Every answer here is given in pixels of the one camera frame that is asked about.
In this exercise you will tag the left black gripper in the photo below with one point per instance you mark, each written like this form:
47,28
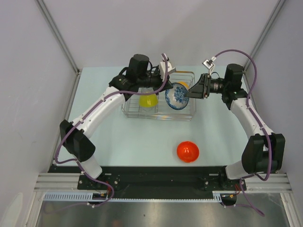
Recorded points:
167,85

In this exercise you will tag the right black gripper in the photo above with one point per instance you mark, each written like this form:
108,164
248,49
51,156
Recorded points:
201,89

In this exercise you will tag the orange yellow bowl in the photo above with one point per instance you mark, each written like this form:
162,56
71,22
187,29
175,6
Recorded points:
184,84

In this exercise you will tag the blue white floral bowl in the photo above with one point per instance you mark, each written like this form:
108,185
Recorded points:
175,97

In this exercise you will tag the yellow green bowl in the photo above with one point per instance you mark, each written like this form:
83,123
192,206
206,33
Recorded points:
148,101

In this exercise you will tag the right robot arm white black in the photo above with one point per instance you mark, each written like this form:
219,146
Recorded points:
264,151

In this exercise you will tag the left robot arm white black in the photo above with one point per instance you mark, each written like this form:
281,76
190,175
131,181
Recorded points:
75,134

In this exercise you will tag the orange bottom bowl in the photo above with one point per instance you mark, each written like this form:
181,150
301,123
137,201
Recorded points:
188,151

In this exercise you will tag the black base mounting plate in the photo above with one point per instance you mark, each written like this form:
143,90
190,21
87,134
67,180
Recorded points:
160,183

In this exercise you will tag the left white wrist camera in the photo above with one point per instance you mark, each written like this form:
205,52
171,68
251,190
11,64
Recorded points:
166,69

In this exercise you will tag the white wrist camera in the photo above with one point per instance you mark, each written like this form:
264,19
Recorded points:
209,64
166,69

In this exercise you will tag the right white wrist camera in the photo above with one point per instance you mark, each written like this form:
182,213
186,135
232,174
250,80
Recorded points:
209,64

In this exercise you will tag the metal wire dish rack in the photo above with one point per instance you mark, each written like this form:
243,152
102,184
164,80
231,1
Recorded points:
162,111

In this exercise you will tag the right aluminium corner post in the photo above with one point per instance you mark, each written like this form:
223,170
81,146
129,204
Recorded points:
267,27

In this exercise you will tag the aluminium corner post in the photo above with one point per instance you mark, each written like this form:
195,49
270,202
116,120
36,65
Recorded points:
267,27
57,34

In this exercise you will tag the aluminium frame rail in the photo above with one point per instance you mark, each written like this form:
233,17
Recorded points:
68,182

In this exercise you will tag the white slotted cable duct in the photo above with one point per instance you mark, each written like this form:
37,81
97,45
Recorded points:
93,197

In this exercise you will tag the left aluminium corner post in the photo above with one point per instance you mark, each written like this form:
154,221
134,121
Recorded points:
57,34

